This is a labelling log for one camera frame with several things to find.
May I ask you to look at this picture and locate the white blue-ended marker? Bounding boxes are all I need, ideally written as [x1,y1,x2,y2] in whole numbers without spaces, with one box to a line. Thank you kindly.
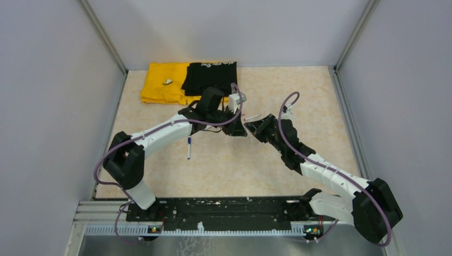
[187,137,191,160]

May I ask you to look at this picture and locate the white red-tipped pen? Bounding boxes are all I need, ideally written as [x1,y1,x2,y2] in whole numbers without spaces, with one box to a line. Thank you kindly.
[244,114,261,121]

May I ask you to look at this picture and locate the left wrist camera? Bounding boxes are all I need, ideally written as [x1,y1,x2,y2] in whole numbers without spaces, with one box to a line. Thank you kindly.
[228,92,247,114]

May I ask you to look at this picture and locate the yellow folded shirt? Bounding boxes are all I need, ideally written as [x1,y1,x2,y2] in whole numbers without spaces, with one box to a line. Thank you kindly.
[140,62,230,106]

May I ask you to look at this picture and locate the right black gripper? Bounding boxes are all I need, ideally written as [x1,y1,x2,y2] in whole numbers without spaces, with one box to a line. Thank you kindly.
[245,114,286,155]

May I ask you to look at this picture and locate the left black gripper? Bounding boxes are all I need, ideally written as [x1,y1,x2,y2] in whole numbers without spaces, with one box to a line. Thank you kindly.
[208,105,247,137]

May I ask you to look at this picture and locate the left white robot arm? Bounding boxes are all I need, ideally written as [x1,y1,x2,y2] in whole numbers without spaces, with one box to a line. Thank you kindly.
[97,83,247,221]

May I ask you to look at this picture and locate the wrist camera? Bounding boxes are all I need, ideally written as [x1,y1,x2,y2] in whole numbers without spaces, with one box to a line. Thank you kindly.
[280,106,293,121]
[228,92,247,114]

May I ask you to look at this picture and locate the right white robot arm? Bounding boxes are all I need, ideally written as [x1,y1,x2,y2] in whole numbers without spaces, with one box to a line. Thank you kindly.
[244,114,403,243]

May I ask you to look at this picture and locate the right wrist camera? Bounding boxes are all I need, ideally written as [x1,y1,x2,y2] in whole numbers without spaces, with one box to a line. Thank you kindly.
[280,106,293,121]

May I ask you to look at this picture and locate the black folded shirt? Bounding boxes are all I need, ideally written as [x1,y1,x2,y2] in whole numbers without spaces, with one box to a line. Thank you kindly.
[181,61,238,96]

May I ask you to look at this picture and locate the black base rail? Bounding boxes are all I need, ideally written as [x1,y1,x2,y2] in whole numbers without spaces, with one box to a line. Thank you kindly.
[126,196,332,240]

